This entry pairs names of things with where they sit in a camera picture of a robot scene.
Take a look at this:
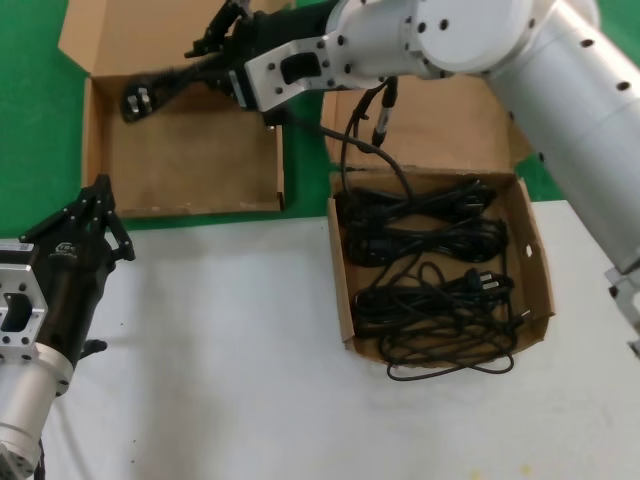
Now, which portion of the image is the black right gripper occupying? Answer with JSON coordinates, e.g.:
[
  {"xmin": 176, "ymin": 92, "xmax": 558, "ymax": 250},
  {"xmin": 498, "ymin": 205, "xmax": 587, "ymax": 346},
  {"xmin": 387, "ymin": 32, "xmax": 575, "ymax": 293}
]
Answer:
[{"xmin": 182, "ymin": 0, "xmax": 342, "ymax": 96}]

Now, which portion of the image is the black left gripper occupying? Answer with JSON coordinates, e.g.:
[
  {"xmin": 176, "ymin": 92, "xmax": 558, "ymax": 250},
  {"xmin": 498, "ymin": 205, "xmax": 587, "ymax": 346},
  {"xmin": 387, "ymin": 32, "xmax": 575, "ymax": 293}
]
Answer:
[{"xmin": 19, "ymin": 173, "xmax": 137, "ymax": 367}]

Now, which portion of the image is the black power cable bundle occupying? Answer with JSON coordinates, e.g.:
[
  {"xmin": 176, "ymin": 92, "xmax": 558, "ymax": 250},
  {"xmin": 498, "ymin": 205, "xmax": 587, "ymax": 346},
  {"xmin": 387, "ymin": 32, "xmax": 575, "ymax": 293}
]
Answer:
[
  {"xmin": 339, "ymin": 182, "xmax": 509, "ymax": 266},
  {"xmin": 119, "ymin": 59, "xmax": 236, "ymax": 124},
  {"xmin": 353, "ymin": 264, "xmax": 516, "ymax": 351}
]

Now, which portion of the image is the cardboard box with intact lid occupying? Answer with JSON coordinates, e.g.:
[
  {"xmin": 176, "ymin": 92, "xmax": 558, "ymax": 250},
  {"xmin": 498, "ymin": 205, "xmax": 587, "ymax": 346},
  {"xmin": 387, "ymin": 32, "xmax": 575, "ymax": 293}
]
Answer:
[{"xmin": 57, "ymin": 0, "xmax": 296, "ymax": 219}]

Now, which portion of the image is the cardboard box with torn lid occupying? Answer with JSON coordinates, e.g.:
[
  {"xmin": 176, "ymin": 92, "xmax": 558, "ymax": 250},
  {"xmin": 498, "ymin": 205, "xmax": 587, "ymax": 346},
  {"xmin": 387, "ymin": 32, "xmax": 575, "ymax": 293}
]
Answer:
[{"xmin": 322, "ymin": 74, "xmax": 557, "ymax": 359}]

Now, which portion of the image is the green table cloth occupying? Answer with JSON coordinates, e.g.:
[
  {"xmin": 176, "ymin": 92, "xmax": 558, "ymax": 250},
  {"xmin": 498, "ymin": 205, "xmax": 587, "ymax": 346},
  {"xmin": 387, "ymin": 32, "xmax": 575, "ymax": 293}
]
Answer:
[{"xmin": 0, "ymin": 0, "xmax": 640, "ymax": 234}]

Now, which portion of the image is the black left arm cable plug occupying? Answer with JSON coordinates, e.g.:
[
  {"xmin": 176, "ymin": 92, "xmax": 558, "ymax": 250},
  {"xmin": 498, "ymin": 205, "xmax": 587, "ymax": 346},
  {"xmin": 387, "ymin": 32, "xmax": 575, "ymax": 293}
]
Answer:
[{"xmin": 78, "ymin": 338, "xmax": 109, "ymax": 359}]

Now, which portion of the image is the thin black loose cable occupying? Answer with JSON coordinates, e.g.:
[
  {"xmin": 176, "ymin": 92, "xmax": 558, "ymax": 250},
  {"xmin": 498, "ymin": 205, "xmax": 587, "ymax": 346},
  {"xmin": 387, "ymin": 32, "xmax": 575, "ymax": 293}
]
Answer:
[{"xmin": 382, "ymin": 307, "xmax": 532, "ymax": 382}]

